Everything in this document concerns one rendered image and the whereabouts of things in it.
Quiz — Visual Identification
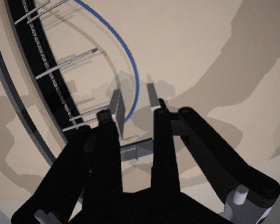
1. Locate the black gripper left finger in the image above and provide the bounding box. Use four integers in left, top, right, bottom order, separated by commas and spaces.
11, 89, 126, 224

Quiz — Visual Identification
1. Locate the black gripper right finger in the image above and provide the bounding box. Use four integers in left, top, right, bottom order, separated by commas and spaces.
146, 83, 280, 224

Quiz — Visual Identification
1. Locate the blue cable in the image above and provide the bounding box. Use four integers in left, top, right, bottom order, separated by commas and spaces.
75, 0, 139, 123

